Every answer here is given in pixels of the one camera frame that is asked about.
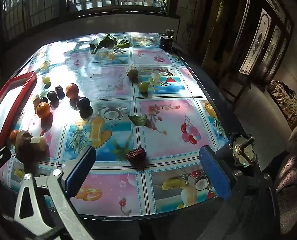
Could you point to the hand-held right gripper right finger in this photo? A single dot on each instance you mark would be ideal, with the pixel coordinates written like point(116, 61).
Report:
point(214, 173)

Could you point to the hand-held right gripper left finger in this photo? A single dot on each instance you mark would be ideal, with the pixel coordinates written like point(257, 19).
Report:
point(80, 172)

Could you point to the orange tangerine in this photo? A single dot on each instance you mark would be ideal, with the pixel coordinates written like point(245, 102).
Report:
point(72, 90)
point(14, 136)
point(43, 110)

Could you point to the cream foam block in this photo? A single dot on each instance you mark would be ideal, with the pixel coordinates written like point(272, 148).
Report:
point(39, 143)

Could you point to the red-rimmed white tray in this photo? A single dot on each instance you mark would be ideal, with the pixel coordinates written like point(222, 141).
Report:
point(3, 107)

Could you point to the green grape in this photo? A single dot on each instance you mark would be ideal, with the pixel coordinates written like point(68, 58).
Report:
point(46, 80)
point(143, 86)

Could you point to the brown fruit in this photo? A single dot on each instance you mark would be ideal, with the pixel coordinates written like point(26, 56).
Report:
point(23, 141)

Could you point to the small pale sugarcane chunk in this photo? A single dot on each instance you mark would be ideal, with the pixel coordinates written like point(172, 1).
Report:
point(36, 99)

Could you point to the dark plum pair right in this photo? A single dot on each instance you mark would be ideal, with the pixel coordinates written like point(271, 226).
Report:
point(83, 103)

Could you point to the small dark purple plum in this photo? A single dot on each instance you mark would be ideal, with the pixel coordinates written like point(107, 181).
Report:
point(44, 100)

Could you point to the fruit-print plastic tablecloth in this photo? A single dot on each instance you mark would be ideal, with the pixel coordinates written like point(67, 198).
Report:
point(163, 120)

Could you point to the single green leaf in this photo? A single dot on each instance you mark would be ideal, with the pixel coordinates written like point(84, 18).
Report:
point(138, 120)

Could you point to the person's fluffy clothing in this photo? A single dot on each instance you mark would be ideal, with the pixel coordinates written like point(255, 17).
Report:
point(294, 170)

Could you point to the dark plum group left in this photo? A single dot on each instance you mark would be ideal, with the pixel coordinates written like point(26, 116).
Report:
point(52, 95)

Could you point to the wooden chair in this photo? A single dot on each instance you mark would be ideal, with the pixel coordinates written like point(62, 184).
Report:
point(234, 87)

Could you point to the patterned sofa cloth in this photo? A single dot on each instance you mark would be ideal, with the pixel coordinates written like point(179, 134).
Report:
point(287, 102)

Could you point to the large green leaf bunch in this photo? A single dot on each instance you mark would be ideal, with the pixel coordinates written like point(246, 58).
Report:
point(103, 42)

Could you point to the small green leaf bunch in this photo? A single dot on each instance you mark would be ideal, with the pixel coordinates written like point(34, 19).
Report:
point(122, 42)

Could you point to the black jar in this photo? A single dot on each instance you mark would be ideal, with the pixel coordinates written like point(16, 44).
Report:
point(166, 40)

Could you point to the stained glass wooden doors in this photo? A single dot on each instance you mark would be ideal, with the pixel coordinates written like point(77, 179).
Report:
point(266, 30)

